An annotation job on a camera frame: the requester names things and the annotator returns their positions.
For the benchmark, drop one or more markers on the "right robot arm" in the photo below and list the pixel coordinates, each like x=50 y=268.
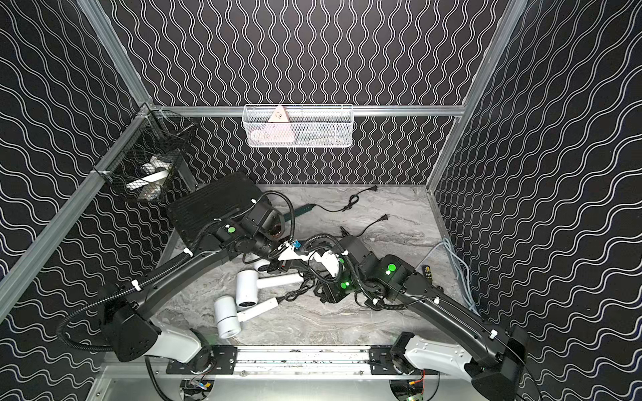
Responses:
x=490 y=357

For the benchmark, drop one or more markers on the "black plastic tool case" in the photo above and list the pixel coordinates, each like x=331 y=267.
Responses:
x=231 y=194

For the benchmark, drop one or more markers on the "white items in basket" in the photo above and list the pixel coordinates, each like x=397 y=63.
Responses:
x=155 y=172

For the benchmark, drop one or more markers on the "white hair dryer middle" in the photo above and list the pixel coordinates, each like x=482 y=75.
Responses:
x=248 y=284

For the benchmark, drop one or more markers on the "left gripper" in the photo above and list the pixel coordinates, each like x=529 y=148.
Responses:
x=273 y=249

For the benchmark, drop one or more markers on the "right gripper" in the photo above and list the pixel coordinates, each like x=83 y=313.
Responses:
x=330 y=294

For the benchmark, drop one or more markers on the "white hair dryer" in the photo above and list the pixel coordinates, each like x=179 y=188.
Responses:
x=248 y=284
x=229 y=320

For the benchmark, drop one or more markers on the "clear wall basket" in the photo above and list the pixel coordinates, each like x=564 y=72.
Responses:
x=314 y=126

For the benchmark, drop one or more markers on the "white hair dryer lower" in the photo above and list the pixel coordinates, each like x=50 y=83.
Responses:
x=229 y=320

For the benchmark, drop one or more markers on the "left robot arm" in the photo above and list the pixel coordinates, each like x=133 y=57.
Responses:
x=125 y=312

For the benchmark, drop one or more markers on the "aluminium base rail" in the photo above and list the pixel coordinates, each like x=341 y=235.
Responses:
x=338 y=362

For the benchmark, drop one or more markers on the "yellow black screwdriver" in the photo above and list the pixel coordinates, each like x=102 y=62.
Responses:
x=426 y=270

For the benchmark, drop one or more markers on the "black wire basket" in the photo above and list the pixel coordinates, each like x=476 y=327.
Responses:
x=161 y=133

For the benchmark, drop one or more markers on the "pink triangular card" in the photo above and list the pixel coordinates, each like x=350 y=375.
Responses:
x=277 y=130

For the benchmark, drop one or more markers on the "green hair dryer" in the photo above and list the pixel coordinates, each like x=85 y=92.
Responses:
x=296 y=210

